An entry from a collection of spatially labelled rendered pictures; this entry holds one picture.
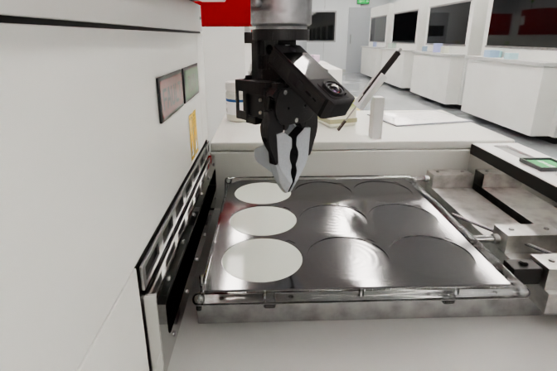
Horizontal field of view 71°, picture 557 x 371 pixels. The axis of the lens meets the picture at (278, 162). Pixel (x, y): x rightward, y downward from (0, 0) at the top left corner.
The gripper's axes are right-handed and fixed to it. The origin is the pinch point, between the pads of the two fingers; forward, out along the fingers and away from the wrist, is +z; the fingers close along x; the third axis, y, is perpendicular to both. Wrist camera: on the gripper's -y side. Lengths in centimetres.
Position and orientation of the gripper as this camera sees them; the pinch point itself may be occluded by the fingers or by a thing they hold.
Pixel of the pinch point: (291, 185)
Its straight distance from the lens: 52.7
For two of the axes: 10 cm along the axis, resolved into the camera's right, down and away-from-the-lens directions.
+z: 0.0, 9.5, 3.1
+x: -7.3, 2.1, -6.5
